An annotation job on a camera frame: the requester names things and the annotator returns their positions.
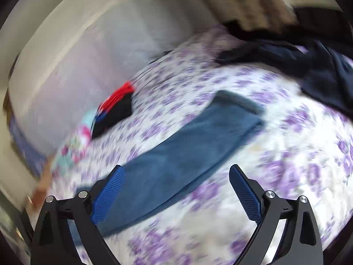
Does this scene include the blue denim pants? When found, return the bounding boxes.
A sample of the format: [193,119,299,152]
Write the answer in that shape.
[74,90,264,236]

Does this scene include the orange brown blanket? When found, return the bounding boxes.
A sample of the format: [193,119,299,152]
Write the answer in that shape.
[28,155,54,207]

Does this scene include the dark navy garment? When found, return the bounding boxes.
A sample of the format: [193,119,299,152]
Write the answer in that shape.
[215,40,353,116]

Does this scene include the folded red and blue garment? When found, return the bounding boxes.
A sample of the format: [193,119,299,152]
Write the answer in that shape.
[95,81,135,122]

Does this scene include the folded black garment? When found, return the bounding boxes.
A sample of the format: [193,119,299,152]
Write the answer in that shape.
[91,92,134,140]

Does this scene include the blue patterned cloth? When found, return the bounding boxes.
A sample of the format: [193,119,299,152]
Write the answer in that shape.
[9,116,47,177]

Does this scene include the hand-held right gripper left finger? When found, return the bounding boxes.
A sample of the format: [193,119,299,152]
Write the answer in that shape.
[30,165,126,265]

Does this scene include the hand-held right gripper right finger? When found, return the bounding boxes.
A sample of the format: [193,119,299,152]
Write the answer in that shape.
[229,164,324,265]

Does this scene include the folded floral quilt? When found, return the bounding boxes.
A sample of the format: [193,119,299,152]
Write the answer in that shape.
[52,109,97,177]

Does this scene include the beige checked curtain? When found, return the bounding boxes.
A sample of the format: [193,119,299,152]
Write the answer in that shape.
[190,0,298,31]

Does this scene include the purple floral bed sheet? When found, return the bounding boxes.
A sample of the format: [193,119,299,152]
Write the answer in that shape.
[44,25,353,265]

